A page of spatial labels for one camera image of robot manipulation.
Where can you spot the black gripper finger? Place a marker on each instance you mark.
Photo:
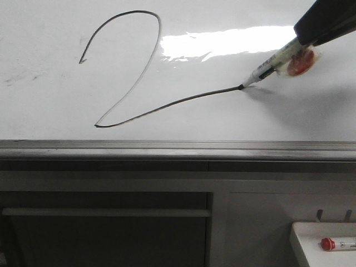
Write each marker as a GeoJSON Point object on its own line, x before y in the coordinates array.
{"type": "Point", "coordinates": [325, 21]}

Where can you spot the red round magnet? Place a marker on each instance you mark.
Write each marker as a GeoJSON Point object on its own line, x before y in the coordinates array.
{"type": "Point", "coordinates": [300, 63]}

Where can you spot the black whiteboard marker pen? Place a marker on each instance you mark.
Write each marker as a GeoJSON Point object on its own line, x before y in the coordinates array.
{"type": "Point", "coordinates": [279, 58]}

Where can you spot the white whiteboard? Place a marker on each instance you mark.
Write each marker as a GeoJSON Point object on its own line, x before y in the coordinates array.
{"type": "Point", "coordinates": [101, 70]}

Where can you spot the grey aluminium whiteboard ledge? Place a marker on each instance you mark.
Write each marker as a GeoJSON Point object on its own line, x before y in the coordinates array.
{"type": "Point", "coordinates": [101, 150]}

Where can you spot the left metal tray hook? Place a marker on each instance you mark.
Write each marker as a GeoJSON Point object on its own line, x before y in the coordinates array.
{"type": "Point", "coordinates": [319, 215]}

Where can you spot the metal tray hook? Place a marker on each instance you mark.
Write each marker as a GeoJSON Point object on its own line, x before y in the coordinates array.
{"type": "Point", "coordinates": [319, 215]}
{"type": "Point", "coordinates": [347, 216]}

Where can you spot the right metal tray hook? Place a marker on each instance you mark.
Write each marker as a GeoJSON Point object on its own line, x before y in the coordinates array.
{"type": "Point", "coordinates": [347, 216]}

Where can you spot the white marker tray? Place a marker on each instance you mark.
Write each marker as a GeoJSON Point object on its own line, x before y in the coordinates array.
{"type": "Point", "coordinates": [305, 239]}

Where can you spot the red capped marker pen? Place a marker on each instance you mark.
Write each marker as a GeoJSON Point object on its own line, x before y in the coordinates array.
{"type": "Point", "coordinates": [338, 243]}

